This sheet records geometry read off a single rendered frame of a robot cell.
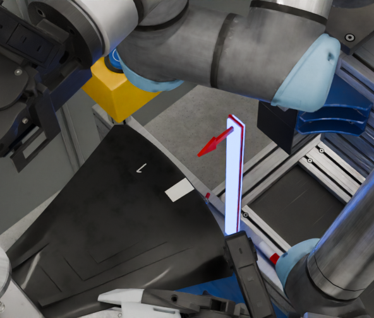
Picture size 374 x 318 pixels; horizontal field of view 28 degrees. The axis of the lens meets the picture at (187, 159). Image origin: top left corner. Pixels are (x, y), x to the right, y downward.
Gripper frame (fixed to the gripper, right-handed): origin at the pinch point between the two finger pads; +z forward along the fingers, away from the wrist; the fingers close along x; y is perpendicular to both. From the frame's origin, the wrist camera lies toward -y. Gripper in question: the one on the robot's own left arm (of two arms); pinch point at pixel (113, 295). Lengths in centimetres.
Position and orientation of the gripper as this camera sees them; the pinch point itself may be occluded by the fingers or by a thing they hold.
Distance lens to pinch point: 82.5
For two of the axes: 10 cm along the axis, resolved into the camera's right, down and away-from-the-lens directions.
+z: -9.8, -1.4, 1.3
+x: 0.6, 4.2, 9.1
